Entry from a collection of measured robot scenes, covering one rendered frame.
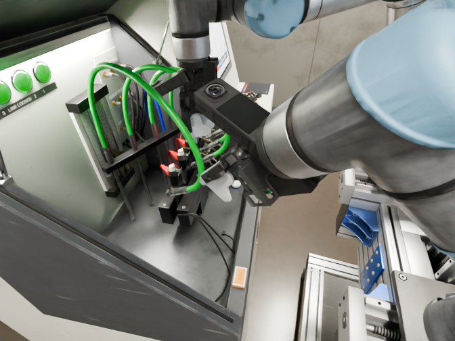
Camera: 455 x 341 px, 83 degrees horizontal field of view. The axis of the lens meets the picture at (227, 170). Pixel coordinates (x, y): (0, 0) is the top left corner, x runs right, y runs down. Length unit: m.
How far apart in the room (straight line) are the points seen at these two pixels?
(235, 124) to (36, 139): 0.59
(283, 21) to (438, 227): 0.32
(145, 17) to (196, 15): 0.49
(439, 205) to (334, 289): 1.43
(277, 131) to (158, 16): 0.82
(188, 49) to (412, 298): 0.67
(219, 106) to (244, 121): 0.04
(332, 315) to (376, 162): 1.40
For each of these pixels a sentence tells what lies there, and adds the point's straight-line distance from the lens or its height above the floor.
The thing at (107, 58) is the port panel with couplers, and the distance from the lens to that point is 1.00.
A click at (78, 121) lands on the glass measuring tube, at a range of 0.86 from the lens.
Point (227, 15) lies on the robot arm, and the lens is 0.56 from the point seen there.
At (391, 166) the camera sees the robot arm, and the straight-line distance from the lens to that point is 0.18.
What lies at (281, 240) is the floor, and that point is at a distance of 1.96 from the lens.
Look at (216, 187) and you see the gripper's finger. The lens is 0.39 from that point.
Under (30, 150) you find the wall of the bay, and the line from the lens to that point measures 0.77.
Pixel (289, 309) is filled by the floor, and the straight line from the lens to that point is 1.73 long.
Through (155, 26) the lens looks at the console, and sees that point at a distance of 1.00.
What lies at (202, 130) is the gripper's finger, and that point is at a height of 1.26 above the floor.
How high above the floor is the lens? 1.58
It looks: 40 degrees down
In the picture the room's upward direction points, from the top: 1 degrees counter-clockwise
